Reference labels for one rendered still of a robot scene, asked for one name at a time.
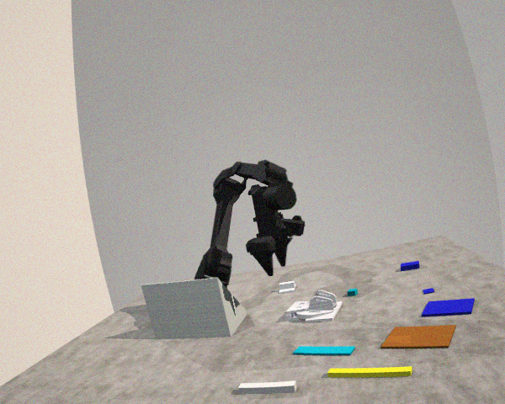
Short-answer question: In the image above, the yellow flat bar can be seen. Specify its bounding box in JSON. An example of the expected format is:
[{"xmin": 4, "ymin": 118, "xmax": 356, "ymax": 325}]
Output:
[{"xmin": 327, "ymin": 366, "xmax": 412, "ymax": 378}]

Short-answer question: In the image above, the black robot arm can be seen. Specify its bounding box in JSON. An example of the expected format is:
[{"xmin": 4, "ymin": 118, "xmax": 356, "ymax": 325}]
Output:
[{"xmin": 194, "ymin": 160, "xmax": 305, "ymax": 288}]

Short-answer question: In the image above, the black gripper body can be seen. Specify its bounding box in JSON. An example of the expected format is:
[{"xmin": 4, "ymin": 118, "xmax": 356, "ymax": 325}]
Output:
[{"xmin": 246, "ymin": 210, "xmax": 293, "ymax": 253}]

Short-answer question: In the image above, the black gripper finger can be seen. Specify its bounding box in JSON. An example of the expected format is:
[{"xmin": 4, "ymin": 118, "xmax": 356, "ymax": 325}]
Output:
[
  {"xmin": 250, "ymin": 247, "xmax": 277, "ymax": 276},
  {"xmin": 274, "ymin": 238, "xmax": 292, "ymax": 266}
]

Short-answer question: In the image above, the orange flat plate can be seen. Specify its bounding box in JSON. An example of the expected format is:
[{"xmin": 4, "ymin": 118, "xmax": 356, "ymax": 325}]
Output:
[{"xmin": 380, "ymin": 325, "xmax": 456, "ymax": 349}]

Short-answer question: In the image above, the cyan flat bar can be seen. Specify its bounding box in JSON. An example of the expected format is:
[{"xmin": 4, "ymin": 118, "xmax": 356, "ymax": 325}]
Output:
[{"xmin": 293, "ymin": 346, "xmax": 355, "ymax": 356}]

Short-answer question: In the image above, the blue flat plate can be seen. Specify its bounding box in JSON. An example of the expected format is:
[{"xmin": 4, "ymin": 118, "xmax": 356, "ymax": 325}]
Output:
[{"xmin": 422, "ymin": 298, "xmax": 475, "ymax": 317}]

